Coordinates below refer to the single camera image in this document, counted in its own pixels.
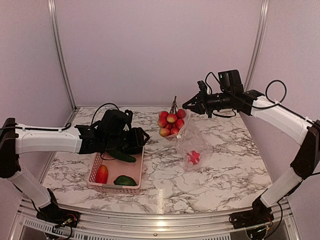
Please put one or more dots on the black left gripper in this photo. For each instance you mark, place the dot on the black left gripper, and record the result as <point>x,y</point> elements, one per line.
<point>137,138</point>

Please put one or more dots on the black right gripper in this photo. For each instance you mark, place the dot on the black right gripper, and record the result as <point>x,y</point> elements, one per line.
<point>200,105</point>

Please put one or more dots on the red lychee fruit bunch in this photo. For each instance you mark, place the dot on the red lychee fruit bunch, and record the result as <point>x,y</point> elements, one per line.
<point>172,121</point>

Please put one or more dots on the clear zip top bag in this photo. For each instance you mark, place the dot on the clear zip top bag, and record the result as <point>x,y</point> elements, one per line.
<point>190,139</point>

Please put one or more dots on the pink perforated plastic basket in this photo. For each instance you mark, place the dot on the pink perforated plastic basket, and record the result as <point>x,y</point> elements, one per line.
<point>117,168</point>

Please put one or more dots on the red toy tomato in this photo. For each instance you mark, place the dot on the red toy tomato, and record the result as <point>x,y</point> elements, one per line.
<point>193,157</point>

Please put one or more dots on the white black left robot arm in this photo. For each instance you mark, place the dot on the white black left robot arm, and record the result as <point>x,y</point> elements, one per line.
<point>17,139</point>

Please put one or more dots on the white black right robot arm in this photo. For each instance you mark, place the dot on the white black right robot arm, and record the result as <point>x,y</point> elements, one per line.
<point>303,131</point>

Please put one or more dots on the dark purple toy eggplant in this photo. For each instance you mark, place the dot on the dark purple toy eggplant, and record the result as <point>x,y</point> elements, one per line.
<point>133,150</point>

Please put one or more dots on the green toy cucumber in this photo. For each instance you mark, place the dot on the green toy cucumber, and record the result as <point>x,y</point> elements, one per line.
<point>121,156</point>

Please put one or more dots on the green toy avocado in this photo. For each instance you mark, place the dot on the green toy avocado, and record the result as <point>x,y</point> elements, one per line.
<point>124,180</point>

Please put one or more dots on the red orange toy mango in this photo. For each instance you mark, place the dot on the red orange toy mango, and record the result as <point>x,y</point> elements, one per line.
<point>102,175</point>

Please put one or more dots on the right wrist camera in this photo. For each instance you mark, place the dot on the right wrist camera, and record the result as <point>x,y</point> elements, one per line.
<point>203,88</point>

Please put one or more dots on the right aluminium corner post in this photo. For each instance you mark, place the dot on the right aluminium corner post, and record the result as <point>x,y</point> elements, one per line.
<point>260,33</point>

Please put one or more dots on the aluminium corner post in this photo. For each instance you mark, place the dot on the aluminium corner post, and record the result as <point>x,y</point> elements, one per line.
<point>260,33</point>
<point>59,51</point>

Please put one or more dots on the aluminium front frame rail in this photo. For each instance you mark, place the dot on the aluminium front frame rail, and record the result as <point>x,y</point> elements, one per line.
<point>107,225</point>

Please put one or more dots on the left aluminium corner post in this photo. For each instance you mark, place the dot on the left aluminium corner post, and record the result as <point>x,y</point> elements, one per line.
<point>59,51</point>

